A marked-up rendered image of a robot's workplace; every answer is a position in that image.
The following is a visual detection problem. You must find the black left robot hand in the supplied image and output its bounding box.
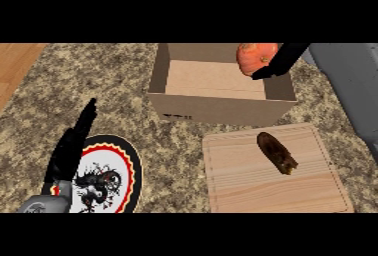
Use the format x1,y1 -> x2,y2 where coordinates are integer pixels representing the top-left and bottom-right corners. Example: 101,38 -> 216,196
42,97 -> 98,184

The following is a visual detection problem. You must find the brown cardboard box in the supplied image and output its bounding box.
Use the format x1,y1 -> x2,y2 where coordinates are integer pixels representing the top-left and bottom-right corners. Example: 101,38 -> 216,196
146,43 -> 299,128

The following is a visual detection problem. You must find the white patterned plate, black rim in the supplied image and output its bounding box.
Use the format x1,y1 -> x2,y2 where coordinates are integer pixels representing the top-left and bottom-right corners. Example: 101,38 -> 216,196
39,134 -> 144,214

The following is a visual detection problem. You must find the pale wooden cutting board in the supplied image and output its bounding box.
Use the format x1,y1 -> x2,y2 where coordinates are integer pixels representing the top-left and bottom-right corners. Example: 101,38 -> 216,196
200,122 -> 355,214

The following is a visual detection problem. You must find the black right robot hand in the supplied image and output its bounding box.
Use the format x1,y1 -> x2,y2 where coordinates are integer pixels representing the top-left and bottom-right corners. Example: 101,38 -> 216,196
249,43 -> 311,81

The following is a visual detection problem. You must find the grey appliance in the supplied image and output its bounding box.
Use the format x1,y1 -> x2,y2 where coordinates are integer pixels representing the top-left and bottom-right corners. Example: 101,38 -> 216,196
299,43 -> 378,158

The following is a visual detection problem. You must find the dark brown oblong vegetable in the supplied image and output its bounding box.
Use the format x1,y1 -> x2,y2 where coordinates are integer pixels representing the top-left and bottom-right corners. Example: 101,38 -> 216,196
255,131 -> 299,176

